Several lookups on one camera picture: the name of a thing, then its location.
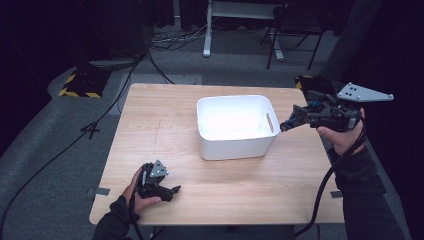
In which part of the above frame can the person's left hand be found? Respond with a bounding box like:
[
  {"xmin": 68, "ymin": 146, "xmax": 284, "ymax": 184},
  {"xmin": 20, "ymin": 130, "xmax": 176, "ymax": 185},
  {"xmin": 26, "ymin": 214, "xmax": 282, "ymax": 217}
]
[{"xmin": 121, "ymin": 166, "xmax": 163, "ymax": 215}]

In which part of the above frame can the grey pillar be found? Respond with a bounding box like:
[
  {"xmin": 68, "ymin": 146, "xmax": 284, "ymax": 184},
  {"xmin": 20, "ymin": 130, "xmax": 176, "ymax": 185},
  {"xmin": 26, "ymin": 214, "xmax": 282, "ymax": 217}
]
[{"xmin": 320, "ymin": 0, "xmax": 383, "ymax": 84}]

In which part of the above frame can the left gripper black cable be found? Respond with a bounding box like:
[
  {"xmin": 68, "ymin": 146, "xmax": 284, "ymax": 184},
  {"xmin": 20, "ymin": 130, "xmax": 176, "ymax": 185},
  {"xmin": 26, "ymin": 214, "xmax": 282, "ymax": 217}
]
[{"xmin": 128, "ymin": 166, "xmax": 148, "ymax": 240}]

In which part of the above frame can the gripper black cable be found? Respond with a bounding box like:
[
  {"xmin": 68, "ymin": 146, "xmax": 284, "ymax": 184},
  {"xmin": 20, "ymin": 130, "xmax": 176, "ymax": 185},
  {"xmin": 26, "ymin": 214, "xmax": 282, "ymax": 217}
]
[
  {"xmin": 128, "ymin": 166, "xmax": 148, "ymax": 240},
  {"xmin": 294, "ymin": 114, "xmax": 367, "ymax": 238}
]

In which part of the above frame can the grey flat stand base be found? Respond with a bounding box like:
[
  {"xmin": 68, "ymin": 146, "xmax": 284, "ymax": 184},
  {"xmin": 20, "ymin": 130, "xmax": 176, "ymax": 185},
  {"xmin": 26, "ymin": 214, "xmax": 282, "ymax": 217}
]
[{"xmin": 87, "ymin": 57, "xmax": 138, "ymax": 70}]

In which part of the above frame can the white plastic bin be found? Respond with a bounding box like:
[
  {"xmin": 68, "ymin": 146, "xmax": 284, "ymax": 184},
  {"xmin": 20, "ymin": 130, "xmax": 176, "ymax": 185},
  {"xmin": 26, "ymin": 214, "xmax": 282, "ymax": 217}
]
[{"xmin": 196, "ymin": 94, "xmax": 282, "ymax": 161}]

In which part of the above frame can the black tape cross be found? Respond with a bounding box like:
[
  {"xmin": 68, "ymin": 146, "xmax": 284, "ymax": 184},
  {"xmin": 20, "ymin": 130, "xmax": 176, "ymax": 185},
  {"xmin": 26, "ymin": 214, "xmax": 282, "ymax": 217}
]
[{"xmin": 80, "ymin": 121, "xmax": 101, "ymax": 141}]

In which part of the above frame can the long black floor cable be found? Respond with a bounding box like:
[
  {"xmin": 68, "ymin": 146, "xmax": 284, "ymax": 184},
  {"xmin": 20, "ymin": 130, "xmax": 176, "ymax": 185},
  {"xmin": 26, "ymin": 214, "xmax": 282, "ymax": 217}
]
[{"xmin": 0, "ymin": 54, "xmax": 145, "ymax": 236}]

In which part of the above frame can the person's right hand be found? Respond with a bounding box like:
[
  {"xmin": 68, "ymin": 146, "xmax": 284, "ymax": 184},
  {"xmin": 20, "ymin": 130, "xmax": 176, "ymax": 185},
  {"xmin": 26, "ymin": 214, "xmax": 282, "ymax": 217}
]
[{"xmin": 315, "ymin": 107, "xmax": 367, "ymax": 157}]

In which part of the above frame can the black yellow striped base plate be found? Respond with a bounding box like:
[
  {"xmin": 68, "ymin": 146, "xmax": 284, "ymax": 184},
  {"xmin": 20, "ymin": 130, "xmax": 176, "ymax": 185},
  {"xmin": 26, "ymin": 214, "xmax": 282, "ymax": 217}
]
[
  {"xmin": 294, "ymin": 74, "xmax": 338, "ymax": 98},
  {"xmin": 58, "ymin": 67, "xmax": 112, "ymax": 99}
]

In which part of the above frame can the bundle of floor cables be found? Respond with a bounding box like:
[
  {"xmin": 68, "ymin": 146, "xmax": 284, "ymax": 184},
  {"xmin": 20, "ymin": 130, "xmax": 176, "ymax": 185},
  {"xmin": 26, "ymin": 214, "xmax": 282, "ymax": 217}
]
[{"xmin": 148, "ymin": 18, "xmax": 209, "ymax": 52}]

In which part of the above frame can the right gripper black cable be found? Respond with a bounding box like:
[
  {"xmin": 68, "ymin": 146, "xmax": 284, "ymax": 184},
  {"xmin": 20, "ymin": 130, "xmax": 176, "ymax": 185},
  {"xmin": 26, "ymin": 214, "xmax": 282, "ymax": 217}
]
[{"xmin": 294, "ymin": 114, "xmax": 367, "ymax": 238}]

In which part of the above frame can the black chair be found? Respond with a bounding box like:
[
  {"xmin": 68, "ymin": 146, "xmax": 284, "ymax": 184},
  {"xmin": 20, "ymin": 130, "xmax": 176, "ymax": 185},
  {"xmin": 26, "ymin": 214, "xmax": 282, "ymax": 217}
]
[{"xmin": 259, "ymin": 2, "xmax": 327, "ymax": 71}]

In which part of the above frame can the white desk frame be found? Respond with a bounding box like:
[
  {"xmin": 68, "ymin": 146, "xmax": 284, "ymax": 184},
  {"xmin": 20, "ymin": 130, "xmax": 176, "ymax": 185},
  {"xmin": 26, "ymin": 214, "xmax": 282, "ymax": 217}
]
[{"xmin": 202, "ymin": 0, "xmax": 285, "ymax": 62}]

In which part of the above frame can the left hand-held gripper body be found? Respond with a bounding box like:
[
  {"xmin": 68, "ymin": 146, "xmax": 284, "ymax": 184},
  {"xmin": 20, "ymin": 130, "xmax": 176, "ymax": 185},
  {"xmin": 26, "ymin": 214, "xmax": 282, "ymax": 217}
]
[{"xmin": 135, "ymin": 159, "xmax": 170, "ymax": 200}]

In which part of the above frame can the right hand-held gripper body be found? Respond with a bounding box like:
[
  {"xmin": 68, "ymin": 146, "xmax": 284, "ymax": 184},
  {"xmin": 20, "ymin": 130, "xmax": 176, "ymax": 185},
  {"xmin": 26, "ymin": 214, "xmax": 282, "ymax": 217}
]
[{"xmin": 305, "ymin": 82, "xmax": 395, "ymax": 133}]

